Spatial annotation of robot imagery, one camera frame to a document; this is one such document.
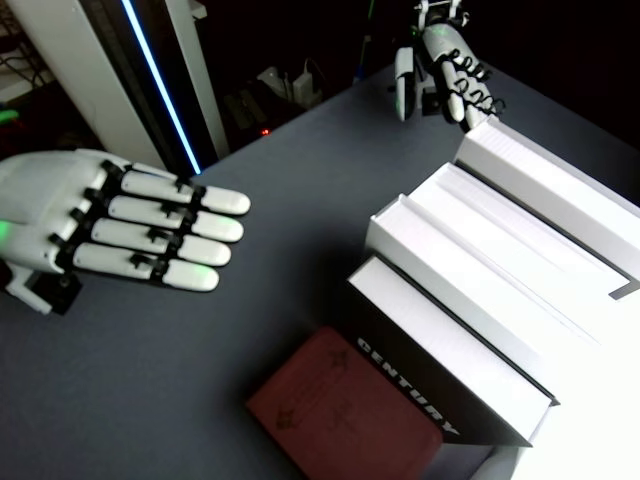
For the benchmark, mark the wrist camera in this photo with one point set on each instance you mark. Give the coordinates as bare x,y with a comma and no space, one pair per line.
60,295
430,104

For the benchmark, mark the black Century book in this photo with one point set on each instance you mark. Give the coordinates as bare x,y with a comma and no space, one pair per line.
400,360

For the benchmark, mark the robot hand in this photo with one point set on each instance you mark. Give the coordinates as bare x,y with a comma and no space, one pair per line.
445,50
60,200

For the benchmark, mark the red book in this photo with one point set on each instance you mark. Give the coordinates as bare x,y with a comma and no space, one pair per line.
340,410

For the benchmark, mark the white power adapter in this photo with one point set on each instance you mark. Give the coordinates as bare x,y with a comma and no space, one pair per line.
302,85

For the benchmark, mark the white column with blue light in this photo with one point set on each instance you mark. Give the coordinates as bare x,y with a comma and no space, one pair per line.
75,60

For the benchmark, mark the black device with red light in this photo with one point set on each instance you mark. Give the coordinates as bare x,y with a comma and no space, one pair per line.
245,112

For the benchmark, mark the white book with grey mark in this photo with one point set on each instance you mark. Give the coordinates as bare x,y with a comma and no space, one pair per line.
525,235

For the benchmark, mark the grey table cloth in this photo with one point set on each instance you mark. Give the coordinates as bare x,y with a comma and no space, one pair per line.
280,210

